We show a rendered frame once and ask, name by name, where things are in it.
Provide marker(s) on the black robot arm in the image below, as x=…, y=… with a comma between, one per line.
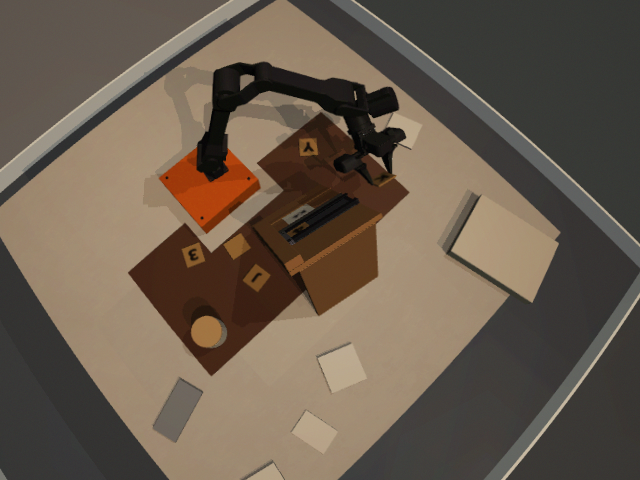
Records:
x=334, y=95

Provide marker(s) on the grey cylindrical canister with brown lid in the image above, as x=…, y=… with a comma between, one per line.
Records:
x=209, y=332

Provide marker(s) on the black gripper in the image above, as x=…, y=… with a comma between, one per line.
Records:
x=347, y=163

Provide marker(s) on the white paper ticket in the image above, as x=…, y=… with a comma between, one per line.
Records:
x=303, y=210

